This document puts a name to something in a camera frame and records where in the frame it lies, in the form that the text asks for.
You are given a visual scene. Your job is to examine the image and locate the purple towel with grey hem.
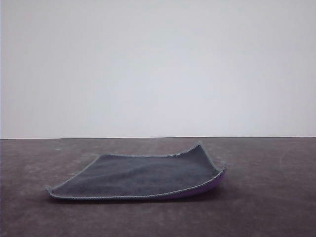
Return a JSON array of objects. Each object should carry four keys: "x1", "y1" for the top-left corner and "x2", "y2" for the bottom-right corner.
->
[{"x1": 45, "y1": 141, "x2": 227, "y2": 201}]

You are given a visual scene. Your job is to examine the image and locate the grey table cloth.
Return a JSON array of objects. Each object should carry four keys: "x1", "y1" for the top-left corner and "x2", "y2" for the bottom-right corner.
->
[{"x1": 0, "y1": 136, "x2": 316, "y2": 237}]

